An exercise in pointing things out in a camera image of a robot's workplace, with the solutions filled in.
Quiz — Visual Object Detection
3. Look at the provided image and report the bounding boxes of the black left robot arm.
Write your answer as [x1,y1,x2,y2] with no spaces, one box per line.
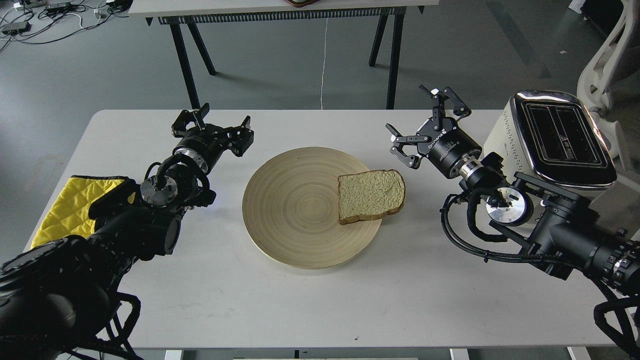
[0,104,254,360]

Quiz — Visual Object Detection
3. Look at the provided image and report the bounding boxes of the background table with black legs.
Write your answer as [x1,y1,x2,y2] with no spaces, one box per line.
[127,0,439,110]

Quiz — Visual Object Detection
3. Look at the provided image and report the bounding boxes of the white hanging cable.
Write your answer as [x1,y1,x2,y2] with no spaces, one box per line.
[320,18,329,110]

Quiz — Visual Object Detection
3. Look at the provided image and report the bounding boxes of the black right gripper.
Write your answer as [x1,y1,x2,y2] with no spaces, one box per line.
[385,84,482,179]

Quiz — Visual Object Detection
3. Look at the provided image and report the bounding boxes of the yellow quilted cloth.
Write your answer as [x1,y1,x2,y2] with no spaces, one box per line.
[29,175,131,250]

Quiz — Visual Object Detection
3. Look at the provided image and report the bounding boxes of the round wooden plate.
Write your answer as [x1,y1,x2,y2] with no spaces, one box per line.
[242,146,382,270]

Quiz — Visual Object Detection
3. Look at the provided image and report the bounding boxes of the floor cables and power strips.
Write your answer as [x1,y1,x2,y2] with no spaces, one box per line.
[0,0,133,51]

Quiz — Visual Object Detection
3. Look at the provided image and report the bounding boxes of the slice of bread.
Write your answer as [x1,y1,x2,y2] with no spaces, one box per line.
[337,170,406,225]

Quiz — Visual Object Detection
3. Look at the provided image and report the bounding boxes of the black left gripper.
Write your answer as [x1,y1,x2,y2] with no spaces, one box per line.
[171,103,255,173]

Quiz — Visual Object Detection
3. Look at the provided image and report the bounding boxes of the cream and chrome toaster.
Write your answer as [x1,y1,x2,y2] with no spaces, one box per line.
[482,89,617,201]

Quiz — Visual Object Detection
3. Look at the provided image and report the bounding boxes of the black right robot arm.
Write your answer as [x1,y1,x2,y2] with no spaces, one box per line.
[386,87,639,360]

